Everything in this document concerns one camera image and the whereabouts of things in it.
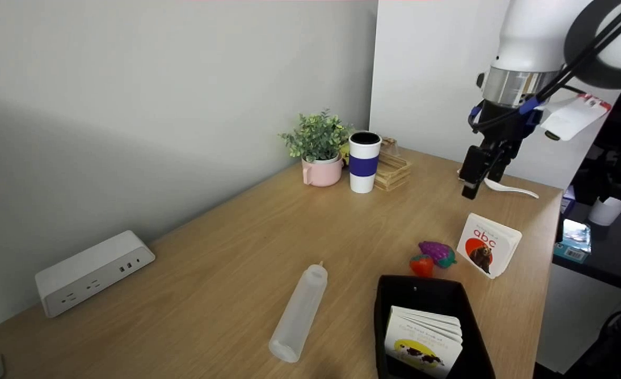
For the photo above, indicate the white ceramic spoon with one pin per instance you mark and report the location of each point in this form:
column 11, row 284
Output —
column 516, row 190

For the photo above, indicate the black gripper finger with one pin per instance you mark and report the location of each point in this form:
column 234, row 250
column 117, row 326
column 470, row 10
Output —
column 499, row 159
column 473, row 169

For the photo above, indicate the translucent plastic squeeze bottle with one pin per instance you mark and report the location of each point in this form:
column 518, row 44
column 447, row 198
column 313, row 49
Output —
column 299, row 317

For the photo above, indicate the stack of wooden coasters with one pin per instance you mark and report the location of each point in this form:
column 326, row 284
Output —
column 394, row 171

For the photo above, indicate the green plant in pink pot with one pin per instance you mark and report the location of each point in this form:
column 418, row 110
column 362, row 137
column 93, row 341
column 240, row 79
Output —
column 318, row 144

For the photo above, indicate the black office chair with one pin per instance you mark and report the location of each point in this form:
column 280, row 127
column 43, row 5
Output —
column 608, row 349

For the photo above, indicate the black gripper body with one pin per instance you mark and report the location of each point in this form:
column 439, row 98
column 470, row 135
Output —
column 501, row 124

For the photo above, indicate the white power strip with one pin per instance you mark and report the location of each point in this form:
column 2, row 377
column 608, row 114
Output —
column 92, row 269

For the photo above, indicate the white cup with blue band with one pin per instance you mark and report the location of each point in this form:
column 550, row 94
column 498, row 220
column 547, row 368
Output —
column 363, row 164

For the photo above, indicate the black plastic tray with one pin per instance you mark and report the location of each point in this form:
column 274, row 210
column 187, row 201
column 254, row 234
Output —
column 423, row 295

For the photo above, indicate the black side desk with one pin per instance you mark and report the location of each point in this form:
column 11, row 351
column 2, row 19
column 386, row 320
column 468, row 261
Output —
column 616, row 255

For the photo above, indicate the small teal box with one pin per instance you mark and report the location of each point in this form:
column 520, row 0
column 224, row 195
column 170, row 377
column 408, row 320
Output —
column 571, row 254

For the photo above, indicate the purple toy grape bunch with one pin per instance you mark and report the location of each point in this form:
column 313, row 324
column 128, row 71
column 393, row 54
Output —
column 436, row 250

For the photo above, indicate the red toy strawberry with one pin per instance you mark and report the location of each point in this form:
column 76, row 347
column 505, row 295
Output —
column 423, row 266

